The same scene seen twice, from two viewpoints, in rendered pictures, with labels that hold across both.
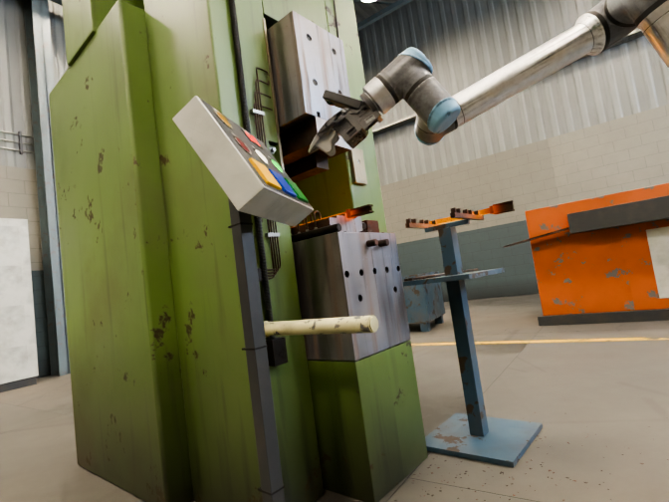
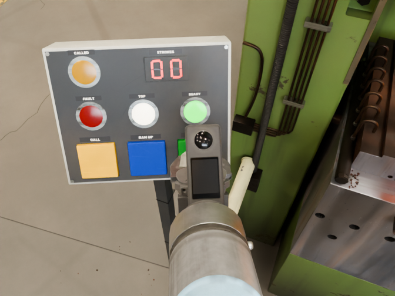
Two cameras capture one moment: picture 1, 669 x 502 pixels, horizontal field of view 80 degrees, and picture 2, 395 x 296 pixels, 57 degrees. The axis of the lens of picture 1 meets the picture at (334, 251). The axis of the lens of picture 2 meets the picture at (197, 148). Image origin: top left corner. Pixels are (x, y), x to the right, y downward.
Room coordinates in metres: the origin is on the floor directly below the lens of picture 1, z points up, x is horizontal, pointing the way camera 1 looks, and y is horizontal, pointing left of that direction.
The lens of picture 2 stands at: (0.97, -0.32, 1.63)
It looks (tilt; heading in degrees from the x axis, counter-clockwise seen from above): 54 degrees down; 72
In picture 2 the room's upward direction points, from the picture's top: straight up
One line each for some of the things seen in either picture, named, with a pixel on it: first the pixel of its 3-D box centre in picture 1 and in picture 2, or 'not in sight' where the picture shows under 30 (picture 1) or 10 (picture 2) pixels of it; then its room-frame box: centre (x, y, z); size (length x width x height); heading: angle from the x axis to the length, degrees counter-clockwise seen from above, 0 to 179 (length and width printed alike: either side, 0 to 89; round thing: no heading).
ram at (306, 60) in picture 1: (297, 98); not in sight; (1.68, 0.07, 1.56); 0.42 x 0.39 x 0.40; 50
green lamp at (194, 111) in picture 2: not in sight; (195, 111); (1.11, 0.13, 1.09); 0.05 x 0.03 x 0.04; 140
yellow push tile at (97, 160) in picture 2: (264, 175); (98, 160); (0.90, 0.14, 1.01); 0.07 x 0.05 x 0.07; 165
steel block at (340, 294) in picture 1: (323, 296); (387, 165); (1.70, 0.07, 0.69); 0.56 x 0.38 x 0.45; 50
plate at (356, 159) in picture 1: (357, 166); not in sight; (1.84, -0.16, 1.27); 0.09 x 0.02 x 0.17; 140
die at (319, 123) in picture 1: (297, 150); not in sight; (1.65, 0.10, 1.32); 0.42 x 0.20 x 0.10; 50
